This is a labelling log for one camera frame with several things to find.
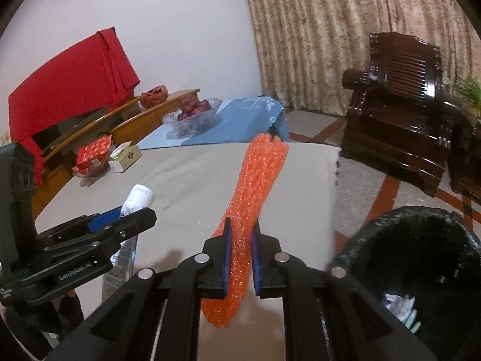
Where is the glass fruit bowl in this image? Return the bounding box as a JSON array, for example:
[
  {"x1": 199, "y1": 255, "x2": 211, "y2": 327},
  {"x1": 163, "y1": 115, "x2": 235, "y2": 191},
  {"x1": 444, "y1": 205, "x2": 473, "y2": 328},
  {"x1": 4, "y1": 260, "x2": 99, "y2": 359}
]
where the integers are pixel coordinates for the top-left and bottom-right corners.
[{"x1": 162, "y1": 98, "x2": 223, "y2": 140}]

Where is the green potted plant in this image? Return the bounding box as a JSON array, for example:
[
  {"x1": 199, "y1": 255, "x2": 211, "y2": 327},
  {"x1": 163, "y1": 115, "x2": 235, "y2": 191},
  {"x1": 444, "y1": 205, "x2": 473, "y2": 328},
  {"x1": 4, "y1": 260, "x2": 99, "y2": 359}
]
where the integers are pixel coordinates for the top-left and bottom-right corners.
[{"x1": 453, "y1": 75, "x2": 481, "y2": 113}]

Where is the black television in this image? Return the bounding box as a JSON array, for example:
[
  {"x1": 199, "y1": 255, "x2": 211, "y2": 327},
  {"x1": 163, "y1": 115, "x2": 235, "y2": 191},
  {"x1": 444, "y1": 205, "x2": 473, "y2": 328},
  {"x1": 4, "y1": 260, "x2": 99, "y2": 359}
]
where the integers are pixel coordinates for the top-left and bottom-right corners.
[{"x1": 32, "y1": 106, "x2": 113, "y2": 151}]

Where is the white squeeze tube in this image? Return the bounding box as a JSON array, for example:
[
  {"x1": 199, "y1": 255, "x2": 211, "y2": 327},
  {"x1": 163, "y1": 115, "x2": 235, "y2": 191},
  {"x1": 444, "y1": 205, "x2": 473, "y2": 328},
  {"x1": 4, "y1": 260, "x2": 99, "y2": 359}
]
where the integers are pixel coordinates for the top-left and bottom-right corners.
[{"x1": 101, "y1": 184, "x2": 156, "y2": 303}]

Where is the person's left hand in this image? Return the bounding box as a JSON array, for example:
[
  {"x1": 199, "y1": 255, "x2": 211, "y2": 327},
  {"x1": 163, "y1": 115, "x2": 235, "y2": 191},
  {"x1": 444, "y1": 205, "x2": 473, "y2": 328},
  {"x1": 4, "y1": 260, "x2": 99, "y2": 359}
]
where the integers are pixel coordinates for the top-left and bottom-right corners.
[{"x1": 56, "y1": 292, "x2": 84, "y2": 333}]

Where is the blue table cloth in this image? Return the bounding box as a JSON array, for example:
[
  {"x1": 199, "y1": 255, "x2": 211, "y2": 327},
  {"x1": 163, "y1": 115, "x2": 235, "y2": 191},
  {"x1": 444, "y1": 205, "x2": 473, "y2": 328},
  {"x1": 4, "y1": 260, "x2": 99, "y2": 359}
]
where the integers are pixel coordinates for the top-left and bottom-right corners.
[{"x1": 139, "y1": 96, "x2": 290, "y2": 149}]

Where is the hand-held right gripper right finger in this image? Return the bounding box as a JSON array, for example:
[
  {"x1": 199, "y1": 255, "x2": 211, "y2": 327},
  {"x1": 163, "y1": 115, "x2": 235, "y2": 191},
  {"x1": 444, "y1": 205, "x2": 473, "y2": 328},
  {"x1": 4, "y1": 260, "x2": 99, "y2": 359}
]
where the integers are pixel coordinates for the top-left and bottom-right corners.
[{"x1": 251, "y1": 221, "x2": 438, "y2": 361}]

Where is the white tissue box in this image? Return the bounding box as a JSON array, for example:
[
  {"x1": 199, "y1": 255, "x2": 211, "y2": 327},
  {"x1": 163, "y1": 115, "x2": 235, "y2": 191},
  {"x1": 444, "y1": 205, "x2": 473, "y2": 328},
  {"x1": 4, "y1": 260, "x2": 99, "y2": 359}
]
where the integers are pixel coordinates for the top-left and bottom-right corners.
[{"x1": 108, "y1": 141, "x2": 142, "y2": 174}]

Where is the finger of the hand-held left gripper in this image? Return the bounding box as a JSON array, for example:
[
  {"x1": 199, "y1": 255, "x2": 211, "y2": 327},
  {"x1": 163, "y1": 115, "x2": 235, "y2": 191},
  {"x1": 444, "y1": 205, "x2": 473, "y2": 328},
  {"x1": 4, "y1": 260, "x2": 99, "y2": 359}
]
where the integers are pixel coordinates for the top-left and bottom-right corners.
[
  {"x1": 41, "y1": 208, "x2": 157, "y2": 252},
  {"x1": 37, "y1": 212, "x2": 125, "y2": 242}
]

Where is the dark wooden side table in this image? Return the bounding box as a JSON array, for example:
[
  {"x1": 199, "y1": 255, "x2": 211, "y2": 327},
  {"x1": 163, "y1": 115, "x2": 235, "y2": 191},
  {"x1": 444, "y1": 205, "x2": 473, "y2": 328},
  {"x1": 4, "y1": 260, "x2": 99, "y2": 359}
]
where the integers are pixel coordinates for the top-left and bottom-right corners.
[{"x1": 447, "y1": 115, "x2": 481, "y2": 196}]

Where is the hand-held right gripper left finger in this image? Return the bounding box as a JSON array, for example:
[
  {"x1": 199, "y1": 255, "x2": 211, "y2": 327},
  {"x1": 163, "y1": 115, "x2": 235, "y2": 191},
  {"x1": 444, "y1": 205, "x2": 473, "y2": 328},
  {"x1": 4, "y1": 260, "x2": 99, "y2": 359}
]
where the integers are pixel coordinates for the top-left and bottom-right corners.
[{"x1": 44, "y1": 218, "x2": 231, "y2": 361}]

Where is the red cloth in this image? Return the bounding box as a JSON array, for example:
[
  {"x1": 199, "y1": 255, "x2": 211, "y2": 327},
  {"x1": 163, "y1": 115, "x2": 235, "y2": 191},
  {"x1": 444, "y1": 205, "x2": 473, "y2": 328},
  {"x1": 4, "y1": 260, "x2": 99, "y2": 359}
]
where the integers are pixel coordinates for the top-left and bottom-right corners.
[{"x1": 8, "y1": 27, "x2": 141, "y2": 185}]

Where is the beige patterned curtain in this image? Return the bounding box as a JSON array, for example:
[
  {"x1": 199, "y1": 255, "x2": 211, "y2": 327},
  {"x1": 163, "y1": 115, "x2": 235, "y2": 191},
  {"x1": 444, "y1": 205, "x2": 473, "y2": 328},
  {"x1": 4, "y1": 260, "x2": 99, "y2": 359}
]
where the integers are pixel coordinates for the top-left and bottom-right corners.
[{"x1": 237, "y1": 0, "x2": 481, "y2": 121}]

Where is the beige table cover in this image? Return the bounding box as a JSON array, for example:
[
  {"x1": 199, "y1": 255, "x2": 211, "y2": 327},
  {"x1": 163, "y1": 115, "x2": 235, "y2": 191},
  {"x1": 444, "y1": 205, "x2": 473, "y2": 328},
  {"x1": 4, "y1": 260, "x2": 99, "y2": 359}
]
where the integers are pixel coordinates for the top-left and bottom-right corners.
[{"x1": 34, "y1": 141, "x2": 341, "y2": 361}]

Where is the orange bubble wrap roll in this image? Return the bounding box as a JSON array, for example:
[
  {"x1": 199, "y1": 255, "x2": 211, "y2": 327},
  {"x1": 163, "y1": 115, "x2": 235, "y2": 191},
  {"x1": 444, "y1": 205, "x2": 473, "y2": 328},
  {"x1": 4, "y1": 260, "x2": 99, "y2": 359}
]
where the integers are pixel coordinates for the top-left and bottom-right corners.
[{"x1": 199, "y1": 132, "x2": 290, "y2": 329}]

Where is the light green plastic wrapper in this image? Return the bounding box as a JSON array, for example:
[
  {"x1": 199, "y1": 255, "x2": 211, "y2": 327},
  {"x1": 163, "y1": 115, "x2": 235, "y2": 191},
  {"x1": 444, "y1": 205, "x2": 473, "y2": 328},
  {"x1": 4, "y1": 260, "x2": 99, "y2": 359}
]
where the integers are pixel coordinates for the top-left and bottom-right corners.
[{"x1": 403, "y1": 308, "x2": 422, "y2": 335}]

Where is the white crumpled paper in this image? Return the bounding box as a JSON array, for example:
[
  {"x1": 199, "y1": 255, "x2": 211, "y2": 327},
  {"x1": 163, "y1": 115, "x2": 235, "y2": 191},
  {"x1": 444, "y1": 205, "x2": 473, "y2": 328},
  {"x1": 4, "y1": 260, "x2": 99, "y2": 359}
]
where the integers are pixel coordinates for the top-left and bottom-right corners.
[{"x1": 382, "y1": 292, "x2": 415, "y2": 316}]

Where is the red plastic bag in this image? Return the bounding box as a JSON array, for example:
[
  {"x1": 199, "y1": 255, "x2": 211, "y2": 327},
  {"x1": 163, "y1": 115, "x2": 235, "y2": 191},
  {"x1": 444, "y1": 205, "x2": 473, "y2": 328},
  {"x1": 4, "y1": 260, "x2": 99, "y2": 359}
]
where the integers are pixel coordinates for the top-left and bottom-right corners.
[{"x1": 140, "y1": 86, "x2": 168, "y2": 108}]

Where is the dark wooden armchair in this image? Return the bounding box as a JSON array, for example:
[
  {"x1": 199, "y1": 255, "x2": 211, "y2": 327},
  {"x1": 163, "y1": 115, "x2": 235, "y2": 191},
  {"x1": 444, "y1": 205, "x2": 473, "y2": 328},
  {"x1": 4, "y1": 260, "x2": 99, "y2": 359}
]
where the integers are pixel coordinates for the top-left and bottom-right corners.
[{"x1": 340, "y1": 32, "x2": 467, "y2": 198}]

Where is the black-lined trash bin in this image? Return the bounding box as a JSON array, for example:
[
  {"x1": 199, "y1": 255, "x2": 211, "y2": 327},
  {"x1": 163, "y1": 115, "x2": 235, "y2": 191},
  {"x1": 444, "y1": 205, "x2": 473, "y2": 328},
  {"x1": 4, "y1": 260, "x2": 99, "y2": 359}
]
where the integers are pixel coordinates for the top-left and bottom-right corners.
[{"x1": 331, "y1": 205, "x2": 481, "y2": 361}]

